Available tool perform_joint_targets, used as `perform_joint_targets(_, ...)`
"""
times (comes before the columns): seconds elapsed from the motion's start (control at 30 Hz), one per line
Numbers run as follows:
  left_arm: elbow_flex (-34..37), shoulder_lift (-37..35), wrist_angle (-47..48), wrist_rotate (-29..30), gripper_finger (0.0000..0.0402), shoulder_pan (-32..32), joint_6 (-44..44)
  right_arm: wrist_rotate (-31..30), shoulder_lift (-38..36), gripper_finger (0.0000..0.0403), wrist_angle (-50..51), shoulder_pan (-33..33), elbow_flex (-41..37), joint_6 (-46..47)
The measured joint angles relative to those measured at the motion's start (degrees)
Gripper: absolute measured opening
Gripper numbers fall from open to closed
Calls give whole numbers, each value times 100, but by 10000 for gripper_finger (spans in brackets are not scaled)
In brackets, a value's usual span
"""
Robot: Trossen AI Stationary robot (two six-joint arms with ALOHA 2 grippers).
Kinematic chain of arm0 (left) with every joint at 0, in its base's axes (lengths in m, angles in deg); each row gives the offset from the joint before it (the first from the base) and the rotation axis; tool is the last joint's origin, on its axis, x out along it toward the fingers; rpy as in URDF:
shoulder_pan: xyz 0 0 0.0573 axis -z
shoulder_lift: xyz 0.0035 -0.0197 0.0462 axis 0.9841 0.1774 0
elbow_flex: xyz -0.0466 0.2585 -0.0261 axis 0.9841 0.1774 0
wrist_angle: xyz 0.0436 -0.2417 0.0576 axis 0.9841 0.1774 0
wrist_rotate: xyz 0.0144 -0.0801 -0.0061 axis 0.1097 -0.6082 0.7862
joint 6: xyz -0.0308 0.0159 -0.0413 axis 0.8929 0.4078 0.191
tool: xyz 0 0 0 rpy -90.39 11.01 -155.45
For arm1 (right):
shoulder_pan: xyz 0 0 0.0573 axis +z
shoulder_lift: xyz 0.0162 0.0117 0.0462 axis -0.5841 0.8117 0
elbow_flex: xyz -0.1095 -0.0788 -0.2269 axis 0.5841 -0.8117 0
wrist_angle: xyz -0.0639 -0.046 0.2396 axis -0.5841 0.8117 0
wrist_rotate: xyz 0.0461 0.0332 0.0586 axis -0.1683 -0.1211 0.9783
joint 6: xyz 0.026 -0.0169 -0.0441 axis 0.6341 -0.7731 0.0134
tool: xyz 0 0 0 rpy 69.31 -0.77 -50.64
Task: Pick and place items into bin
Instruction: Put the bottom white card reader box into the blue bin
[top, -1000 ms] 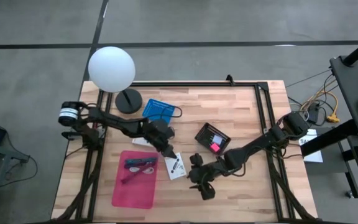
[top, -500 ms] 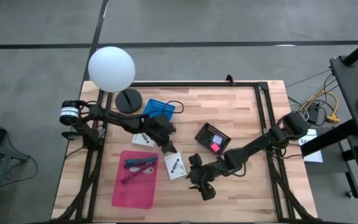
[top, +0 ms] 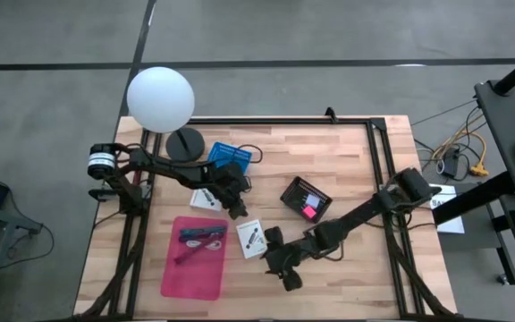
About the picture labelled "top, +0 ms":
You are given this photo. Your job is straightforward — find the yellow cables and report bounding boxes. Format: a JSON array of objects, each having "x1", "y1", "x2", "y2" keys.
[{"x1": 430, "y1": 128, "x2": 491, "y2": 178}]

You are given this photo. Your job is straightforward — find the black side desk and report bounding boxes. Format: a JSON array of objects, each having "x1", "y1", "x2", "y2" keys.
[{"x1": 473, "y1": 79, "x2": 515, "y2": 198}]

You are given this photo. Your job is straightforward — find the magenta braided USB cable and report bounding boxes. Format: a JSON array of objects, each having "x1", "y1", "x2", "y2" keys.
[{"x1": 173, "y1": 236, "x2": 223, "y2": 266}]

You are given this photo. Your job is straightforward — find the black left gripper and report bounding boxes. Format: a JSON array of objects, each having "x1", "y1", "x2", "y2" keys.
[{"x1": 215, "y1": 160, "x2": 252, "y2": 221}]

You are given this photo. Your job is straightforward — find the black desk beam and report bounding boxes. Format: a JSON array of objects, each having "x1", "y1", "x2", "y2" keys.
[{"x1": 433, "y1": 171, "x2": 515, "y2": 226}]

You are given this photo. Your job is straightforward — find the white printed cardboard box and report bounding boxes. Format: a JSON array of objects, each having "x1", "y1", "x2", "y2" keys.
[
  {"x1": 235, "y1": 218, "x2": 269, "y2": 260},
  {"x1": 189, "y1": 187, "x2": 224, "y2": 213}
]

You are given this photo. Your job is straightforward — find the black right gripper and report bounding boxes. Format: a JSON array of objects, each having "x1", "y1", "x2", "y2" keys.
[{"x1": 261, "y1": 225, "x2": 316, "y2": 292}]

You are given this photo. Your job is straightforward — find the teal handled tool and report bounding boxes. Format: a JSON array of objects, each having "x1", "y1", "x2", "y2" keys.
[{"x1": 178, "y1": 225, "x2": 228, "y2": 243}]

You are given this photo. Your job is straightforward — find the blue plastic basket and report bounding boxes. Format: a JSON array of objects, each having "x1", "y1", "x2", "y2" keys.
[{"x1": 207, "y1": 140, "x2": 254, "y2": 175}]

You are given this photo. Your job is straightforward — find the black plastic basket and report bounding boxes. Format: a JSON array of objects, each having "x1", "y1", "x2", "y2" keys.
[{"x1": 279, "y1": 175, "x2": 333, "y2": 225}]

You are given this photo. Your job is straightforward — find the black aluminium table frame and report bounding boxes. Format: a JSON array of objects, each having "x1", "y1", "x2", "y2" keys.
[{"x1": 76, "y1": 115, "x2": 455, "y2": 321}]

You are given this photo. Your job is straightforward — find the white cable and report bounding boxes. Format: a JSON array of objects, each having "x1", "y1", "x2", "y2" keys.
[{"x1": 184, "y1": 239, "x2": 224, "y2": 252}]

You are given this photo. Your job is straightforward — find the white paper sheet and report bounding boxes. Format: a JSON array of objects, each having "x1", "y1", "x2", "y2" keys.
[{"x1": 427, "y1": 182, "x2": 467, "y2": 235}]

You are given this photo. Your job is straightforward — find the pink plastic bin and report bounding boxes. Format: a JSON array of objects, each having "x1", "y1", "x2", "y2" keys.
[{"x1": 159, "y1": 216, "x2": 230, "y2": 301}]

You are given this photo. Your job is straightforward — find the black power brick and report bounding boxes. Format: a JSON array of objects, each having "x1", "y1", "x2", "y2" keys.
[{"x1": 440, "y1": 147, "x2": 463, "y2": 179}]

